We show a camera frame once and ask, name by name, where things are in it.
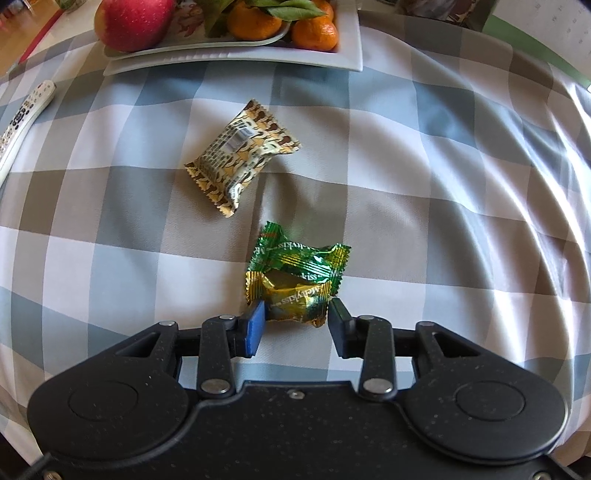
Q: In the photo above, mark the checked tablecloth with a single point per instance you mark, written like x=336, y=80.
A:
x=415, y=184

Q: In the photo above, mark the tangerine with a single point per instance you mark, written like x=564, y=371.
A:
x=256, y=21
x=315, y=32

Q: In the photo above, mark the green tangerine leaves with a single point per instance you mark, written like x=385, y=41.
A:
x=281, y=9

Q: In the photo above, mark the beige patterned snack packet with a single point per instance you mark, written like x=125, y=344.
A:
x=240, y=154

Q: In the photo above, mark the white rectangular serving tray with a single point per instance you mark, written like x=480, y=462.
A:
x=277, y=57

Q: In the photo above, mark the red apple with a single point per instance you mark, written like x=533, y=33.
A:
x=134, y=21

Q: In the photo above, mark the white green-edged calendar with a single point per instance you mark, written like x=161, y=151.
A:
x=549, y=32

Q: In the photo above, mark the gold candy wrapper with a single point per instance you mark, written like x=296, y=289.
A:
x=295, y=300

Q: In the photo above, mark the white remote control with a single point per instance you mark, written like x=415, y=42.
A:
x=25, y=120

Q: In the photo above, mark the green candy wrapper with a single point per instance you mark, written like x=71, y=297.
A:
x=295, y=256

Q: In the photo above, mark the white patterned plate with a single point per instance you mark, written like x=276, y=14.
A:
x=194, y=39

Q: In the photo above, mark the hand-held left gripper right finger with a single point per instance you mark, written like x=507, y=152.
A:
x=336, y=332

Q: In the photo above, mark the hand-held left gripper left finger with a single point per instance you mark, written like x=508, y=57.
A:
x=256, y=330

